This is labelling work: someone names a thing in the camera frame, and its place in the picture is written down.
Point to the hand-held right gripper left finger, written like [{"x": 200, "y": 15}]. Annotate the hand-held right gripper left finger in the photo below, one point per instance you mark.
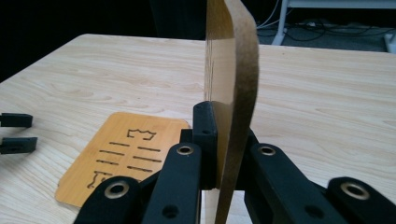
[{"x": 204, "y": 137}]

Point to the white metal stand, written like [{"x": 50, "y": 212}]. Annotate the white metal stand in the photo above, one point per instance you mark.
[{"x": 311, "y": 3}]

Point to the orange wooden coaster with cutouts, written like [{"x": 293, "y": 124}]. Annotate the orange wooden coaster with cutouts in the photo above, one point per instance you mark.
[
  {"x": 246, "y": 62},
  {"x": 124, "y": 149}
]

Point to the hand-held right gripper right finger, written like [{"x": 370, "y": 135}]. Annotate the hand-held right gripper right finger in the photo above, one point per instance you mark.
[{"x": 250, "y": 140}]

